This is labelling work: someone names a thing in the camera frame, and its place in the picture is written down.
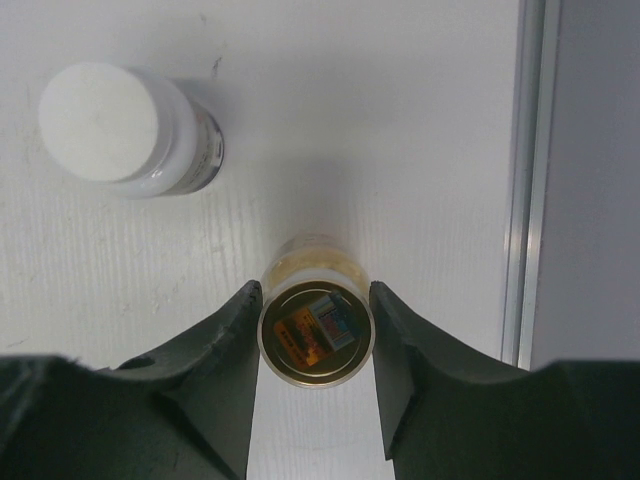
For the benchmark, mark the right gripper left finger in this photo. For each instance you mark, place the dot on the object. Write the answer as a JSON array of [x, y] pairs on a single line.
[[182, 410]]

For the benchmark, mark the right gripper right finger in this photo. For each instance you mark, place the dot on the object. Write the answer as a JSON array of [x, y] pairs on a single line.
[[448, 411]]

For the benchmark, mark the clear bottle yellow capsules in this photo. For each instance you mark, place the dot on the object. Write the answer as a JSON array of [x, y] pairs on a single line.
[[316, 328]]

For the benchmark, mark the white pill bottle blue label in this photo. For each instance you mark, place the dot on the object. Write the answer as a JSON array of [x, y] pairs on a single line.
[[129, 130]]

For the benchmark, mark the right aluminium frame post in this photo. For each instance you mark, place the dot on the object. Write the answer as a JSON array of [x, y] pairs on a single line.
[[534, 84]]

